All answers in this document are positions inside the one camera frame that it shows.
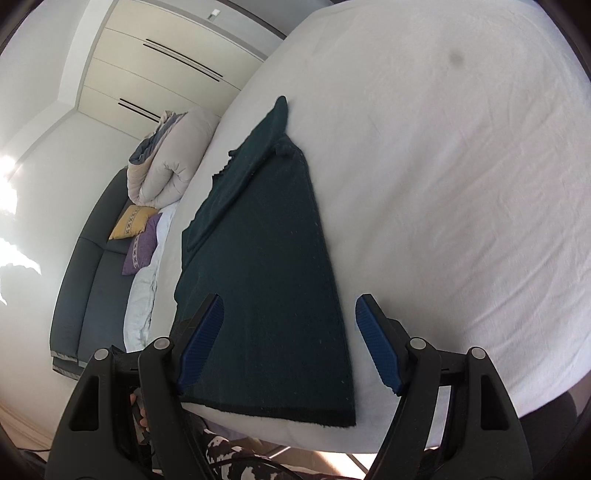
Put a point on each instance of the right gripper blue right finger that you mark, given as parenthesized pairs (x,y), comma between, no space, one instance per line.
(386,339)

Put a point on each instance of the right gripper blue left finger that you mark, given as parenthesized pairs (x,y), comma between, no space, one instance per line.
(195,338)

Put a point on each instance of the dark green knit sweater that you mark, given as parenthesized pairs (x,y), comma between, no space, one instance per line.
(257,243)

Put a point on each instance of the person left hand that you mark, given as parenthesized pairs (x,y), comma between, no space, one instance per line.
(139,418)

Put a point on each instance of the white crumpled pillow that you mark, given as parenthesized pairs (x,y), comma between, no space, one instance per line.
(141,297)

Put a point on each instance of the purple patterned cushion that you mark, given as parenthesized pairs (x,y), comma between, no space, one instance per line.
(141,248)

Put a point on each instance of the dark grey headboard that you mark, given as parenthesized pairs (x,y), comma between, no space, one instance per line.
(92,300)

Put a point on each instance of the black white patterned trousers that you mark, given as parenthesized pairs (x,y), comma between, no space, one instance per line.
(233,462)

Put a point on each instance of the yellow patterned cushion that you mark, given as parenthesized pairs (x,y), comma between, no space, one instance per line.
(133,222)

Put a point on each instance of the folded beige duvet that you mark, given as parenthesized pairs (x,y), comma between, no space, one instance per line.
(162,166)

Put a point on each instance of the white bed sheet mattress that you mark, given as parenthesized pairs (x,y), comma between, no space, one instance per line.
(449,149)

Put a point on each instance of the cream wardrobe with handles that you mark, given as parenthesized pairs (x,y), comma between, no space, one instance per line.
(148,59)

